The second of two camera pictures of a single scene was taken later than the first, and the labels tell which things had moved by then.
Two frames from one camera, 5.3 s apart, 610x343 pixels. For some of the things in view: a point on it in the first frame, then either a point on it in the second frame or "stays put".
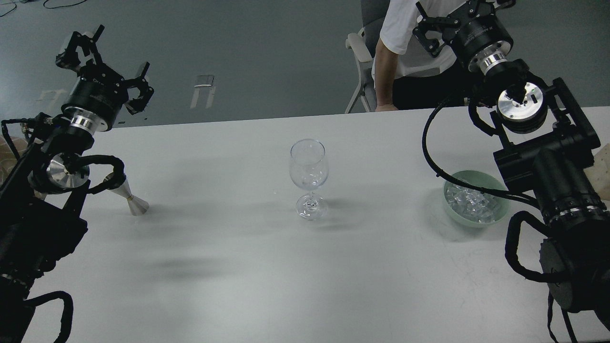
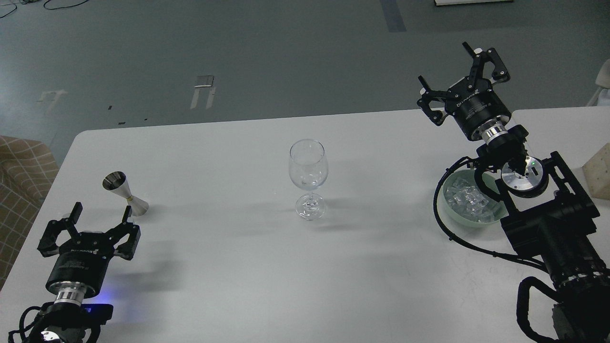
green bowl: (474, 208) stays put
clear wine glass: (309, 170) stays put
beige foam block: (599, 171) stays put
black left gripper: (99, 92) -> (83, 258)
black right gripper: (477, 40) -> (479, 100)
